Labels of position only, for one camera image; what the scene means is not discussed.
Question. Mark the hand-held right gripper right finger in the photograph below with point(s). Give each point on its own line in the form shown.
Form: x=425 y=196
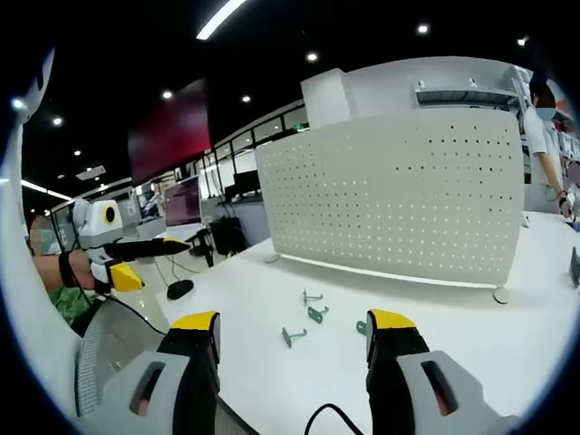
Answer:
x=408 y=385

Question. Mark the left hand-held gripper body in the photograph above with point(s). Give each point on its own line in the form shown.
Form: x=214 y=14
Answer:
x=96 y=224

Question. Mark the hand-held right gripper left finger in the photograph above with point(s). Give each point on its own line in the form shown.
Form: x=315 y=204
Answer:
x=149 y=408

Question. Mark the green hook assembly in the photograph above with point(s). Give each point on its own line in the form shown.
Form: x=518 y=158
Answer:
x=292 y=336
x=312 y=297
x=361 y=327
x=317 y=313

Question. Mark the white perforated mounting plate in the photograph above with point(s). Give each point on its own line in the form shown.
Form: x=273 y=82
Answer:
x=399 y=199

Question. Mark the person's left hand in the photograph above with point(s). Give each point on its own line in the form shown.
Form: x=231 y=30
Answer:
x=84 y=268

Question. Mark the black computer mouse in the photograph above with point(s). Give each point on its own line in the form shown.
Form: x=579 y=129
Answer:
x=180 y=290

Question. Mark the computer monitor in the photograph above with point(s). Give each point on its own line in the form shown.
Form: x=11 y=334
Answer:
x=182 y=203

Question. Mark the green patterned clothing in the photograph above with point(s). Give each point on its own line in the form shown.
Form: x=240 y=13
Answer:
x=68 y=303

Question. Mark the white mesh chair back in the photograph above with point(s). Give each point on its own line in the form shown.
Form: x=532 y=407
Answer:
x=97 y=349

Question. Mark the black computer tower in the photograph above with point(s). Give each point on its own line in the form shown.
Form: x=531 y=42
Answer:
x=226 y=236

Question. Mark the white curved panel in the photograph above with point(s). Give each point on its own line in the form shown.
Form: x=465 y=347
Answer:
x=27 y=294

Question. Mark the large dark red screen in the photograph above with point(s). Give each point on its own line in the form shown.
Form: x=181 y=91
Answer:
x=170 y=131

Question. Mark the black monitor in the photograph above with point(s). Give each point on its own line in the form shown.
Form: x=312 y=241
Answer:
x=247 y=183

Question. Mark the dark grey object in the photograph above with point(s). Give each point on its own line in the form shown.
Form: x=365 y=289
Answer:
x=575 y=268

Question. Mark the ceiling strip light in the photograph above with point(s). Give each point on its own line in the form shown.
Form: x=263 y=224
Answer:
x=219 y=19

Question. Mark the white cabinet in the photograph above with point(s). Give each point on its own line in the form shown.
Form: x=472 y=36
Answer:
x=385 y=90

